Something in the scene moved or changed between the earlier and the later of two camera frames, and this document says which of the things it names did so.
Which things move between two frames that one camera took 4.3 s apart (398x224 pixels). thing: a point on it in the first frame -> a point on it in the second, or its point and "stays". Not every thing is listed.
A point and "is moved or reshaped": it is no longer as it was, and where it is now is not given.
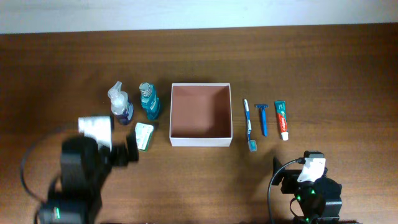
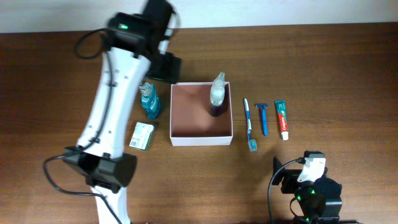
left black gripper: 121,155 -> 166,69
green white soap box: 143,132 stays
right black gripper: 286,181 stays
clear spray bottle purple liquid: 120,104 is moved or reshaped
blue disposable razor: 263,107 stays
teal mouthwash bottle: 149,100 stays
